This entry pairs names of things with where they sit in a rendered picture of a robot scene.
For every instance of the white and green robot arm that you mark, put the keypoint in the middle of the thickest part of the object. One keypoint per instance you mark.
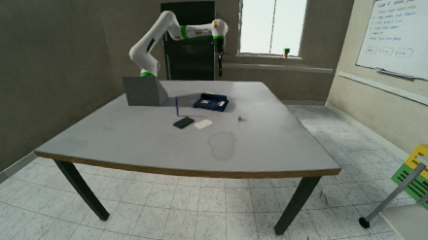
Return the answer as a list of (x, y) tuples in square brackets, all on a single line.
[(140, 53)]

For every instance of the blue telephone handset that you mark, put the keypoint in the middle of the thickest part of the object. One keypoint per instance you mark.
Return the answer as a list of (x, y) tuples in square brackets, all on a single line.
[(218, 97)]

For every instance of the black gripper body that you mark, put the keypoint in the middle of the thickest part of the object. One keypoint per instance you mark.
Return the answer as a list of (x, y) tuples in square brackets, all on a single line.
[(219, 49)]

